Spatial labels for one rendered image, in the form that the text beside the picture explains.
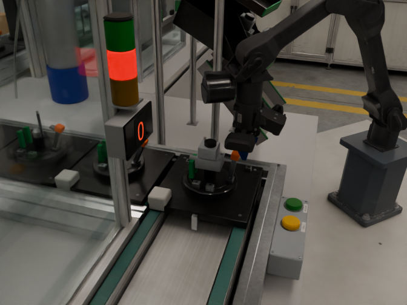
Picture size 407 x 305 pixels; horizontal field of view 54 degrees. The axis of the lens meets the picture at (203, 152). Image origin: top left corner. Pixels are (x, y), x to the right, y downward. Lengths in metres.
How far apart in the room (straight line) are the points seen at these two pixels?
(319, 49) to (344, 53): 0.29
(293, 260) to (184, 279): 0.23
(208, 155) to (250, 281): 0.31
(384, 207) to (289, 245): 0.38
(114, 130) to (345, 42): 4.45
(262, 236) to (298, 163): 0.50
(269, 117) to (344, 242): 0.40
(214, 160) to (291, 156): 0.49
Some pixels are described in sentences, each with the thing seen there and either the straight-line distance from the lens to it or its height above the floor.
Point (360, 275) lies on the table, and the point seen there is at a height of 0.86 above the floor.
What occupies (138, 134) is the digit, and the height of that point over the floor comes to 1.20.
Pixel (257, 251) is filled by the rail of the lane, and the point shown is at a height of 0.95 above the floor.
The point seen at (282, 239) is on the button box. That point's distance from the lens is 0.90.
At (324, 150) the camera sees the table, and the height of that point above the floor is 0.86.
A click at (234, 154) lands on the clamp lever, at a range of 0.95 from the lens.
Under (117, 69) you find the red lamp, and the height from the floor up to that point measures 1.33.
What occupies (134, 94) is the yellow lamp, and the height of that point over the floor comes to 1.28.
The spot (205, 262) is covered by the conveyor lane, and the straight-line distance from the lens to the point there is 0.90.
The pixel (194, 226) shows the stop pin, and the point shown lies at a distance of 0.94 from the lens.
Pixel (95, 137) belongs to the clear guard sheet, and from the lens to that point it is 0.74.
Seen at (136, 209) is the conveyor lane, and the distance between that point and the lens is 0.97.
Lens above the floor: 1.56
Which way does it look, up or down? 31 degrees down
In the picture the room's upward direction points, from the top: 1 degrees clockwise
